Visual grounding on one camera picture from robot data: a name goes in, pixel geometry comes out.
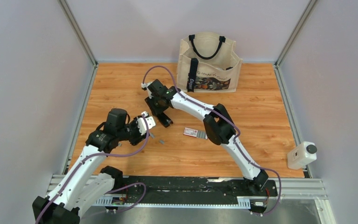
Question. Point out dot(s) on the white plastic bottle black cap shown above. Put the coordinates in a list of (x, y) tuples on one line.
[(302, 155)]

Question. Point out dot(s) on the beige canvas tote bag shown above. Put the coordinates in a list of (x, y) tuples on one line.
[(208, 63)]

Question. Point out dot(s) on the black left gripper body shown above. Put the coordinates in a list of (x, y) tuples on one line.
[(133, 133)]

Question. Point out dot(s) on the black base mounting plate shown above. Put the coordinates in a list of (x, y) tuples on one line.
[(189, 190)]

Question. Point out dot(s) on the red staples box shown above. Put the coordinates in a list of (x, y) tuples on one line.
[(195, 133)]

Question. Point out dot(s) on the aluminium frame rail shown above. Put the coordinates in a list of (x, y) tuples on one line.
[(288, 189)]

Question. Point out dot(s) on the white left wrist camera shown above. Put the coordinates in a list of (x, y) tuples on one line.
[(145, 122)]

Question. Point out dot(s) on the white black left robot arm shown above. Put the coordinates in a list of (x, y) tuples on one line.
[(73, 196)]

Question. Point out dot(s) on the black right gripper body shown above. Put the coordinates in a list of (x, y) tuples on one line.
[(157, 104)]

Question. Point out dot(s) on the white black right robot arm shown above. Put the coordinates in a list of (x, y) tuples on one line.
[(218, 125)]

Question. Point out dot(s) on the black stapler base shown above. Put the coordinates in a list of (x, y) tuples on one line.
[(164, 119)]

